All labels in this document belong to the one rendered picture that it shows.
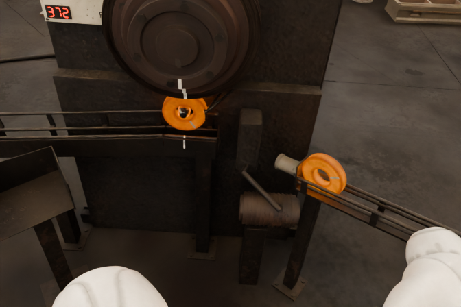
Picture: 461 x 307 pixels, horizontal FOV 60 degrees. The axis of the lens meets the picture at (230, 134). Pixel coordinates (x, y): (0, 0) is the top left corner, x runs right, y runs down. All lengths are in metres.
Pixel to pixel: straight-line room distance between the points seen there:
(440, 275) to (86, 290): 0.52
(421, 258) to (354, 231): 1.44
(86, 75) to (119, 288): 1.14
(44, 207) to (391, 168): 1.93
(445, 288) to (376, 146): 2.06
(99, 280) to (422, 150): 2.53
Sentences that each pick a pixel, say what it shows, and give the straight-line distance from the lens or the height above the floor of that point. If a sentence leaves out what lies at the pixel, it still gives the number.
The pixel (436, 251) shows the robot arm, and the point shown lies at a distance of 0.76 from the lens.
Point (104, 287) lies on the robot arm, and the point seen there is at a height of 1.25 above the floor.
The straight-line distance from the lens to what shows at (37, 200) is 1.48.
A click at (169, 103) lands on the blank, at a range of 1.37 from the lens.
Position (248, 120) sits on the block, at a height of 0.80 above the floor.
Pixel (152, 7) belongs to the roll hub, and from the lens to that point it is 1.11.
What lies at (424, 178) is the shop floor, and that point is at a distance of 2.63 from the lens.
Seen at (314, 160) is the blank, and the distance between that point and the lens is 1.34.
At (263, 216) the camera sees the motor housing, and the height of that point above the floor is 0.50.
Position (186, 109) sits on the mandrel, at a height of 0.84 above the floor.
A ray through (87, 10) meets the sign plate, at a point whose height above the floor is 1.11.
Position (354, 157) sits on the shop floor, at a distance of 2.58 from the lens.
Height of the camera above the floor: 1.65
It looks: 40 degrees down
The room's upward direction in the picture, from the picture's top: 4 degrees clockwise
